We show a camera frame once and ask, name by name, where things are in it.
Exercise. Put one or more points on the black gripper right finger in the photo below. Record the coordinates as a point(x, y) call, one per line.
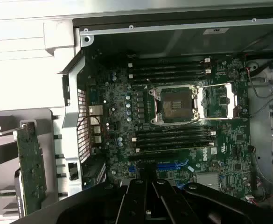
point(197, 205)

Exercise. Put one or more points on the green motherboard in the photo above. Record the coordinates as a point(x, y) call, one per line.
point(117, 100)

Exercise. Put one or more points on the open black PC case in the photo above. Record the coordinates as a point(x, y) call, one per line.
point(150, 37)

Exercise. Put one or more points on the long black expansion slot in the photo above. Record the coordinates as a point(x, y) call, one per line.
point(159, 157)

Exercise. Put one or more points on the grey parts rack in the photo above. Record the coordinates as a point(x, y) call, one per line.
point(48, 130)

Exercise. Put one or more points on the round coin cell battery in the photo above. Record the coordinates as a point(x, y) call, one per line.
point(233, 73)

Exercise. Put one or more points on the silver socket cover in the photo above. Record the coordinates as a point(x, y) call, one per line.
point(232, 98)

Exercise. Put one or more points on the silver chipset heatsink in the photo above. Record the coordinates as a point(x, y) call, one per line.
point(208, 178)

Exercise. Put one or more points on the thin metal locking lever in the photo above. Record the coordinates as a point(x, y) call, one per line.
point(151, 84)

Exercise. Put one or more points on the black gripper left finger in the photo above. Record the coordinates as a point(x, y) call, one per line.
point(99, 205)

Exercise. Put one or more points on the blue expansion slot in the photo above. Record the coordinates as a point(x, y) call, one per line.
point(166, 167)

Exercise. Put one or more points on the CPU socket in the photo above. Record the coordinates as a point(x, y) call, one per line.
point(173, 105)

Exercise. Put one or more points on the black RAM slot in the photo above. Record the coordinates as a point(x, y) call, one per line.
point(169, 77)
point(173, 133)
point(169, 60)
point(173, 144)
point(169, 71)
point(173, 139)
point(169, 65)

